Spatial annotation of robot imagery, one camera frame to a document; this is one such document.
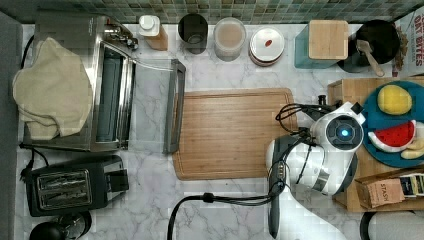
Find stash tea bag box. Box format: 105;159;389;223
355;168;423;211

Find bamboo drawer cabinet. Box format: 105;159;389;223
328;76;423;212

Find teal canister bamboo lid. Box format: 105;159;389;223
294;20;349;69

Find teal round plate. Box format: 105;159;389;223
362;80;424;168

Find oat bites cereal box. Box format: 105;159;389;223
392;7;424;78

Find dark glass canister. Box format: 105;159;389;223
178;14;208;54

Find black toaster power cord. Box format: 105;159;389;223
18;142;50;183

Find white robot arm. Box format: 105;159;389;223
266;102;365;240

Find toy watermelon slice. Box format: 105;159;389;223
368;120;416;153

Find white round lidded container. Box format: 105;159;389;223
248;27;285;67

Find frosted canister with powder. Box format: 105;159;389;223
213;17;246;62

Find stainless toaster oven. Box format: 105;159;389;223
23;10;186;154

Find white capped amber bottle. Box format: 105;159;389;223
139;15;168;51

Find black two-slot toaster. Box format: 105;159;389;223
26;155;129;217

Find toy banana pieces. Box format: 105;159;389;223
401;139;424;159

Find bamboo cutting board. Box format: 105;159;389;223
173;88;297;180

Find black coffee grinder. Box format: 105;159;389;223
29;211;92;240

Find yellow toy lemon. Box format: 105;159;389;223
377;85;412;115

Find white kettle with black rim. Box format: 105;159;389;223
360;211;424;240

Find black utensil pot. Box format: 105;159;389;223
338;20;400;73

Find wooden spoon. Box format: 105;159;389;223
356;40;385;77

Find beige cloth towel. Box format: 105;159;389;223
13;37;93;140

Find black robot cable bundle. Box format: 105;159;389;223
166;102;338;240

